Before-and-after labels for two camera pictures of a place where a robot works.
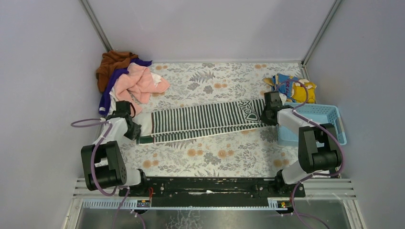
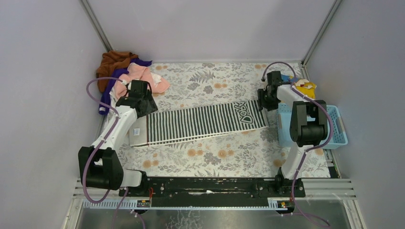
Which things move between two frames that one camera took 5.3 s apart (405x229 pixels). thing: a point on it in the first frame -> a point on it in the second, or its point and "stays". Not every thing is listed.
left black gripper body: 134,130 -> 150,107
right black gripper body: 267,114 -> 262,100
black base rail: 211,192 stays
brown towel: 111,60 stays
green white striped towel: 186,122 stays
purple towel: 104,108 stays
